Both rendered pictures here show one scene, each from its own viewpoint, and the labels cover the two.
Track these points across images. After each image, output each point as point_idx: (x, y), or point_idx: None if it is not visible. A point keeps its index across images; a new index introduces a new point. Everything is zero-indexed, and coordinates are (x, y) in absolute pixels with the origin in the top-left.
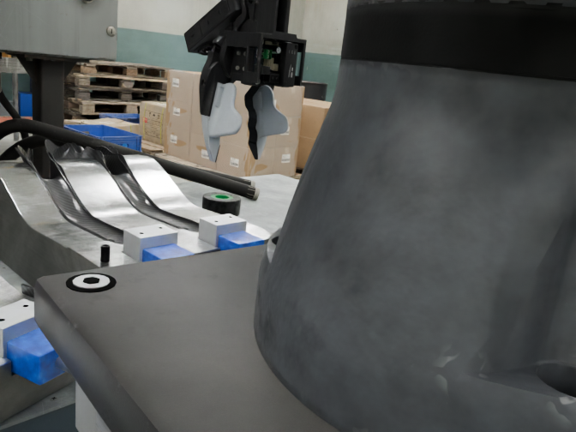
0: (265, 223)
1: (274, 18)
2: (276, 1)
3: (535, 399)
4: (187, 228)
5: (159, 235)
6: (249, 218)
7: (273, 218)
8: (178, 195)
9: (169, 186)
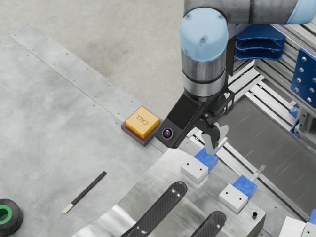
0: (27, 181)
1: (227, 82)
2: (228, 77)
3: None
4: (184, 193)
5: (239, 190)
6: (15, 195)
7: (9, 177)
8: (107, 217)
9: (100, 223)
